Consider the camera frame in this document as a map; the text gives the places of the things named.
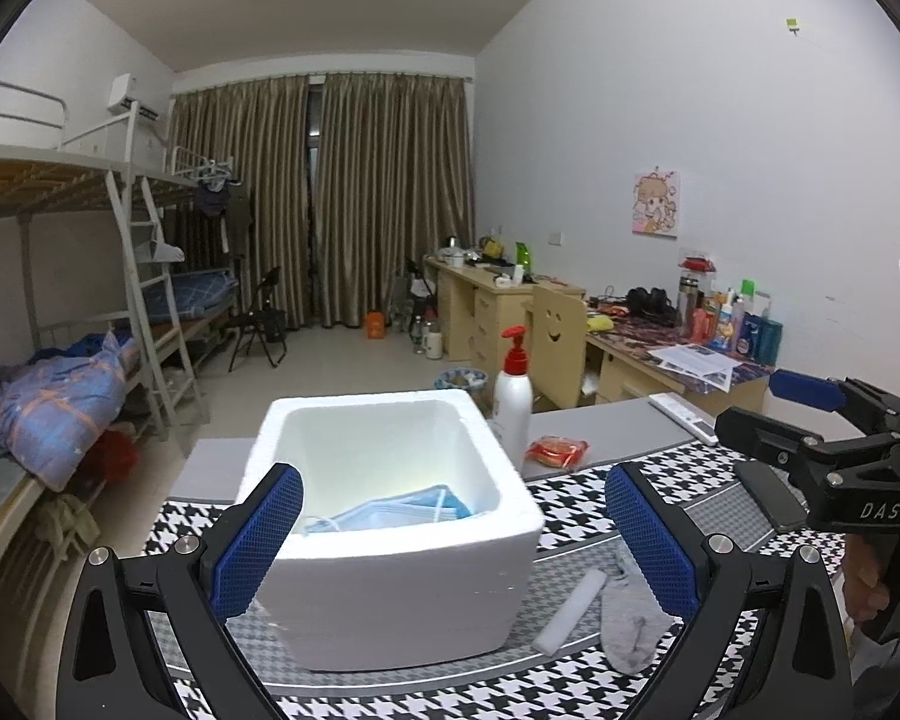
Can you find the grey sock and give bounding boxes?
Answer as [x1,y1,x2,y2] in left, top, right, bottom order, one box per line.
[600,572,676,674]

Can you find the white foam tube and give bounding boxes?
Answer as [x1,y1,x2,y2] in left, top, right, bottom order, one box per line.
[533,569,608,656]

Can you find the blue face mask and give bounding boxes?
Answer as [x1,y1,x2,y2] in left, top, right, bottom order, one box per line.
[304,484,471,535]

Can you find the person's right hand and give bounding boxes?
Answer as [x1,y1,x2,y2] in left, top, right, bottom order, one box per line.
[842,533,900,640]

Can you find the white remote control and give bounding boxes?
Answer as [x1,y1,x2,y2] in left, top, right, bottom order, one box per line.
[647,394,718,445]

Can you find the printed paper sheets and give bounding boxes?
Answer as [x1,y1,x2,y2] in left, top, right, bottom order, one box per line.
[649,344,740,392]

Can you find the black smartphone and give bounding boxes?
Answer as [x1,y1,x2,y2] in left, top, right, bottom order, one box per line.
[733,461,806,533]

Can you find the wooden desk with drawers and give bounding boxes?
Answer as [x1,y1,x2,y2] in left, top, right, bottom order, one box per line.
[425,257,769,416]

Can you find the red snack packet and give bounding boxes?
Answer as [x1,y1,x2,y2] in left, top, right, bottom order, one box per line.
[525,436,590,470]

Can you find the houndstooth table mat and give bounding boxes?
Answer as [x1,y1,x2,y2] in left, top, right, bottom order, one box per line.
[148,442,842,718]

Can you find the wooden smiley chair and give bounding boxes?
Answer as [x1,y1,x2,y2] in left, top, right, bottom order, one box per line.
[530,286,587,410]

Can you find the white lotion pump bottle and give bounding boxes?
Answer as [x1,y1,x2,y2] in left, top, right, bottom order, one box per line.
[491,325,533,472]

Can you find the anime girl poster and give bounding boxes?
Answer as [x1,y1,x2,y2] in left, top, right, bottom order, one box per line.
[631,167,681,239]

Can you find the blue patterned blanket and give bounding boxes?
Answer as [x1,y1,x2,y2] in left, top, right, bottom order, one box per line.
[0,332,139,493]

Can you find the green spray bottle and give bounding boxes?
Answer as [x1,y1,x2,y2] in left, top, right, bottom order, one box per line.
[515,241,532,277]

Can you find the blue lined trash bin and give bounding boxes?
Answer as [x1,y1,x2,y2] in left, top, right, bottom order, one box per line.
[434,366,489,411]

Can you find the white mug on floor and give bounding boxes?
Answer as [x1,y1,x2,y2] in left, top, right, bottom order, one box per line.
[422,330,443,361]

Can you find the white styrofoam box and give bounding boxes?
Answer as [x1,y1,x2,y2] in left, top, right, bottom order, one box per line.
[240,390,544,673]

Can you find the white metal bunk bed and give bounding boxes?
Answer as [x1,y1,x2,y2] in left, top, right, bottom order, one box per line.
[0,76,242,458]

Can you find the orange container on floor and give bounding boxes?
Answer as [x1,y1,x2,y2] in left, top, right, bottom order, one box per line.
[364,310,386,340]

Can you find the black folding chair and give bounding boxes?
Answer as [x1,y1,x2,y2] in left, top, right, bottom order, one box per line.
[227,266,287,372]

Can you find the brown striped curtains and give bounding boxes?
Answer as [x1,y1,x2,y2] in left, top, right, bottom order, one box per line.
[170,73,476,328]

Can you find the white air conditioner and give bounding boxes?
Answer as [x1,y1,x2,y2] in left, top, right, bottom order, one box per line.
[107,73,160,122]

